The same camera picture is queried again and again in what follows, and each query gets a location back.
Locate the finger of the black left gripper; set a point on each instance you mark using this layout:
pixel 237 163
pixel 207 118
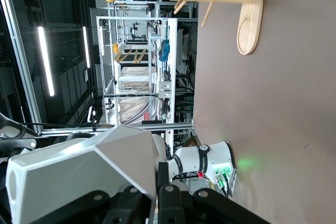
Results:
pixel 26 144
pixel 18 127

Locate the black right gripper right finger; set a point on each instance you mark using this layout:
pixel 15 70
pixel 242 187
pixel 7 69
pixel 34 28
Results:
pixel 178 205

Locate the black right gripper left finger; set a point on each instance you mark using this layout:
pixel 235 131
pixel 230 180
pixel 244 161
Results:
pixel 126 203

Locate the wooden cup rack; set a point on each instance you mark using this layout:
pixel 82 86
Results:
pixel 249 24

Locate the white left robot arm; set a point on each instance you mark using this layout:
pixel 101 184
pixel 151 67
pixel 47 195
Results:
pixel 215 155

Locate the small white mounted device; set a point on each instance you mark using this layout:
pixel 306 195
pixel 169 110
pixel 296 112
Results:
pixel 90 113

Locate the aluminium profile beam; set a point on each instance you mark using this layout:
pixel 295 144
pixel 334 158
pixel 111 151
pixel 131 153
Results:
pixel 157 126

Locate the small red box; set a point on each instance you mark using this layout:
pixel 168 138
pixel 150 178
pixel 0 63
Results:
pixel 146 116

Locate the white socket box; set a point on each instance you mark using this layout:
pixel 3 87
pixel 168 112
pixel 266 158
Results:
pixel 165 94
pixel 165 86

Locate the table cover sheet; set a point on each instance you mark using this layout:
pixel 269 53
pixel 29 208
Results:
pixel 288 103

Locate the blue cloth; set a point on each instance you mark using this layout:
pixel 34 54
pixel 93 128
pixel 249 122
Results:
pixel 165 51

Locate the aluminium profile post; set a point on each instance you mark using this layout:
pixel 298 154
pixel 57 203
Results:
pixel 18 51

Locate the white frame shelving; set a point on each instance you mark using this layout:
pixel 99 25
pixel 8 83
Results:
pixel 172 77

